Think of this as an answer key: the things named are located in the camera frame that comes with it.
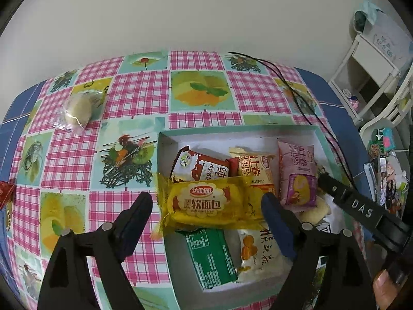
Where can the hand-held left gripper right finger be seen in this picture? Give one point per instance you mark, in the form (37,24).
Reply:
(277,226)

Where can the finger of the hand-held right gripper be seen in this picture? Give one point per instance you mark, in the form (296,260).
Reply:
(355,205)

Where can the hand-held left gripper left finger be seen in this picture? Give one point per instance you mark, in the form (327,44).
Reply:
(135,226)

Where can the white packet with orange fruit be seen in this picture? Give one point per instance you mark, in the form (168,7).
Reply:
(258,255)

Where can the small pale bun packet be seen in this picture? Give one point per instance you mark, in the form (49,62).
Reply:
(317,211)

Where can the pink purple snack packet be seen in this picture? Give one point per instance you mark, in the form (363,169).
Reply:
(295,174)

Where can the beige orange snack packet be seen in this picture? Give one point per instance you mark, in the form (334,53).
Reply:
(256,168)

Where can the yellow bread packet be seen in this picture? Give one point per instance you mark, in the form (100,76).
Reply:
(206,205)

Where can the green snack packet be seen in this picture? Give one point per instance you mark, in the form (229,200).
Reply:
(208,258)

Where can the brown white milk snack packet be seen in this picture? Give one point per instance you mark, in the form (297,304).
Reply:
(200,168)

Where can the white box with teal rim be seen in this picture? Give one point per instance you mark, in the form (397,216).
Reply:
(226,139)

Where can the person's right hand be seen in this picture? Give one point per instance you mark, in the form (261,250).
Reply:
(385,292)

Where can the pile of assorted packets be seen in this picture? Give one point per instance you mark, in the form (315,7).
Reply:
(387,174)

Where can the clear white bun packet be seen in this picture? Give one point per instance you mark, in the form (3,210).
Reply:
(77,113)

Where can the red triangular snack packet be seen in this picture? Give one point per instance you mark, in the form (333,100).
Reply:
(5,193)

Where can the pink checked fruit tablecloth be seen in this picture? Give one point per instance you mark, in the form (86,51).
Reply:
(142,90)

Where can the white plastic shelf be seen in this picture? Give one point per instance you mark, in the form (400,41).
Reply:
(374,58)

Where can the teal cloth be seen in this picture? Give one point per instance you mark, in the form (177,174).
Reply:
(364,11)

